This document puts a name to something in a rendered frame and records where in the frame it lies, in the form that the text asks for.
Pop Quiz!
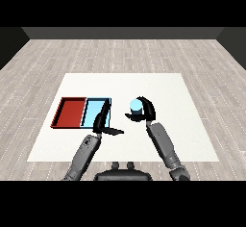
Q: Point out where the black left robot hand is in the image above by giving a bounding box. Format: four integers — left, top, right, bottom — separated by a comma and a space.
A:
91, 100, 125, 137

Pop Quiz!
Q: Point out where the red shallow open box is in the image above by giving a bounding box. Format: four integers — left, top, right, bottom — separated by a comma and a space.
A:
50, 96, 88, 130

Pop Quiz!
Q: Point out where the light blue shallow open box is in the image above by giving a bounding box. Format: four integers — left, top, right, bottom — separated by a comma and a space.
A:
79, 96, 113, 129

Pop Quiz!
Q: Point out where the small blue can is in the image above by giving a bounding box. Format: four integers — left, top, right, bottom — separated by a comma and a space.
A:
129, 98, 144, 116

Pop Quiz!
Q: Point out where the dark grey robot body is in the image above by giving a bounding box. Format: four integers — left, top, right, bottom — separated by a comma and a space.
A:
93, 161, 154, 182

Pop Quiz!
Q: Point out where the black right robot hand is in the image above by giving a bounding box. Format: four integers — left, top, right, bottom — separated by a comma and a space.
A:
124, 95, 158, 123

